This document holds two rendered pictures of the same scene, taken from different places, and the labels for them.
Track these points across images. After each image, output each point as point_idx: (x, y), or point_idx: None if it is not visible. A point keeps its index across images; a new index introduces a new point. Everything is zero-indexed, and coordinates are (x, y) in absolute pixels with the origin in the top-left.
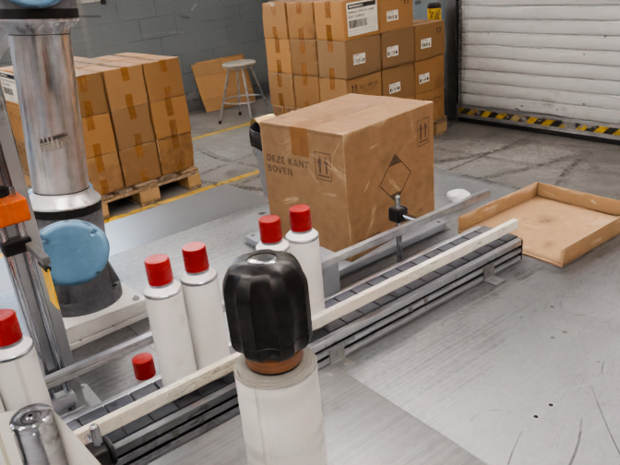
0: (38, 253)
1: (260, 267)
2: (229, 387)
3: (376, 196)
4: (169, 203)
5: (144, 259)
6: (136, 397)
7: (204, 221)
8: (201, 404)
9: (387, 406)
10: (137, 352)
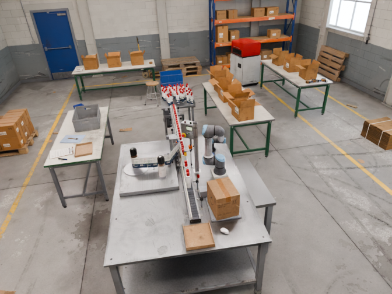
0: (185, 150)
1: (159, 156)
2: (182, 178)
3: (209, 198)
4: (268, 191)
5: (236, 182)
6: None
7: (249, 192)
8: (182, 175)
9: (167, 186)
10: (204, 177)
